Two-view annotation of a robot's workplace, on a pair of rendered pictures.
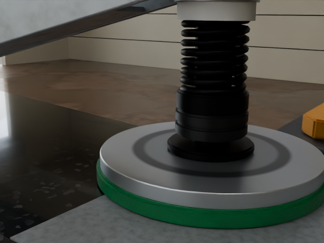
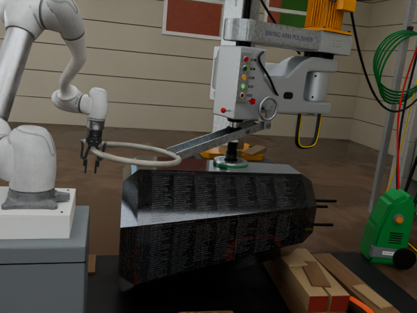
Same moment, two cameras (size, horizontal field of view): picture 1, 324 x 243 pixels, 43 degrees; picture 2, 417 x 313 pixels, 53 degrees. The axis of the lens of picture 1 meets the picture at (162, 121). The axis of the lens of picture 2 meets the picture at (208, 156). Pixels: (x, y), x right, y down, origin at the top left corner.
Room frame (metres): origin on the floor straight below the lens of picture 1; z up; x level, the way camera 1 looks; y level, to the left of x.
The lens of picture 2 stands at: (-1.17, 2.02, 1.44)
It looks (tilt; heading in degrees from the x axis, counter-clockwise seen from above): 13 degrees down; 310
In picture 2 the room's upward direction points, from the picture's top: 5 degrees clockwise
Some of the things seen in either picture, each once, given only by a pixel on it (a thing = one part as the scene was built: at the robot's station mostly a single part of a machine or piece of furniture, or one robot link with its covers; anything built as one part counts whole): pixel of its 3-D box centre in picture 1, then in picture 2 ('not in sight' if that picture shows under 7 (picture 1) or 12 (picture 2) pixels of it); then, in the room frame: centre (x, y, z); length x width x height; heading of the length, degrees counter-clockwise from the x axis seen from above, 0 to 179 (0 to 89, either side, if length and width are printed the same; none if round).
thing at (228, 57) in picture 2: not in sight; (249, 85); (0.36, -0.12, 1.32); 0.36 x 0.22 x 0.45; 75
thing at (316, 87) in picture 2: not in sight; (314, 86); (0.21, -0.68, 1.34); 0.19 x 0.19 x 0.20
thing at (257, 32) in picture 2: not in sight; (286, 40); (0.29, -0.39, 1.62); 0.96 x 0.25 x 0.17; 75
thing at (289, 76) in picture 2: not in sight; (286, 90); (0.26, -0.42, 1.30); 0.74 x 0.23 x 0.49; 75
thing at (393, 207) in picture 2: not in sight; (393, 208); (-0.26, -1.41, 0.43); 0.35 x 0.35 x 0.87; 39
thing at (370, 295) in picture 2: not in sight; (371, 296); (-0.49, -0.47, 0.13); 0.25 x 0.10 x 0.01; 152
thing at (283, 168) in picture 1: (209, 153); (230, 160); (0.38, -0.05, 0.84); 0.21 x 0.21 x 0.01
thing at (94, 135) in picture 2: not in sight; (94, 137); (0.67, 0.77, 1.00); 0.08 x 0.07 x 0.09; 60
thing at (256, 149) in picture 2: not in sight; (254, 149); (0.62, -0.65, 0.80); 0.20 x 0.10 x 0.05; 91
